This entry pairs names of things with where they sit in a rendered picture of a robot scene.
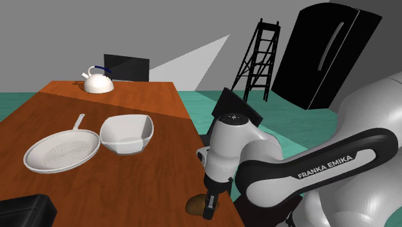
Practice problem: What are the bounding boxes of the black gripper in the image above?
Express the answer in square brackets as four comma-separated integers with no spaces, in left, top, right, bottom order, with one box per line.
[202,173,234,221]

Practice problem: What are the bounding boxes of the brown potato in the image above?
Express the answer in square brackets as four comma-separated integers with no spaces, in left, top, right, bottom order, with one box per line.
[185,193,220,217]

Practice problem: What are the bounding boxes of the brown wooden table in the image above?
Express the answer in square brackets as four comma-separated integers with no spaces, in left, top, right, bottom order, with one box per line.
[0,81,246,227]

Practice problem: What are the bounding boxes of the white square bowl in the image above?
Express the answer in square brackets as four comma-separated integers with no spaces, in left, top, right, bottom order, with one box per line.
[99,113,155,156]

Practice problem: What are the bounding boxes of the black ladder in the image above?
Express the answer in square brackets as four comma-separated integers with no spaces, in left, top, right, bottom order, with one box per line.
[231,18,282,103]

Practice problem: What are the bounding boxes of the white frying pan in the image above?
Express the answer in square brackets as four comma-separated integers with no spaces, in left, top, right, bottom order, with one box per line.
[23,113,102,175]

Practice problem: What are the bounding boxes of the black box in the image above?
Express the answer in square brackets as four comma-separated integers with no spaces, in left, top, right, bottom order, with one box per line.
[0,193,58,227]

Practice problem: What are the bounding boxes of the black refrigerator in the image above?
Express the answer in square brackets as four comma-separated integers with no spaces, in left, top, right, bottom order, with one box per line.
[271,3,383,110]

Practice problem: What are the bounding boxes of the white kettle with blue handle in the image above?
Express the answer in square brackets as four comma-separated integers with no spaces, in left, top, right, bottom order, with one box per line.
[81,65,115,94]

